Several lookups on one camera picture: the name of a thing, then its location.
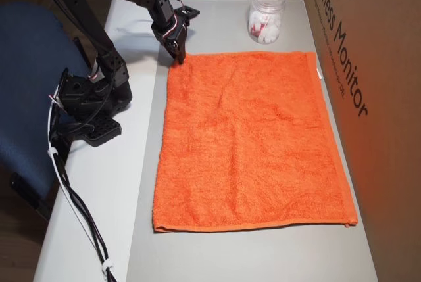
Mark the white towel label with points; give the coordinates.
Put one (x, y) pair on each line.
(319, 75)

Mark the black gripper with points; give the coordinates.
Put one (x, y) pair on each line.
(174, 47)

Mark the blue office chair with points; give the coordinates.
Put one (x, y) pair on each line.
(29, 81)

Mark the orange terry towel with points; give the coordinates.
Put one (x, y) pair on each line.
(256, 140)

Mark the smooth flat desk mat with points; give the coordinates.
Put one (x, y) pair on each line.
(230, 255)

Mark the clear plastic jar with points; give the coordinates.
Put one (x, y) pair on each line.
(267, 2)

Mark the red sleeve eraser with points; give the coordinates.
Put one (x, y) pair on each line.
(258, 27)

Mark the black perforated table clamp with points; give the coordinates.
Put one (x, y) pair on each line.
(103, 131)

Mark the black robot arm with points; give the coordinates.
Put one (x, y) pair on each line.
(98, 32)

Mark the brown cardboard monitor box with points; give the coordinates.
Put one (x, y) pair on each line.
(388, 163)

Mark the square black wrist camera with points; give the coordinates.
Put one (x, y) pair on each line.
(192, 12)

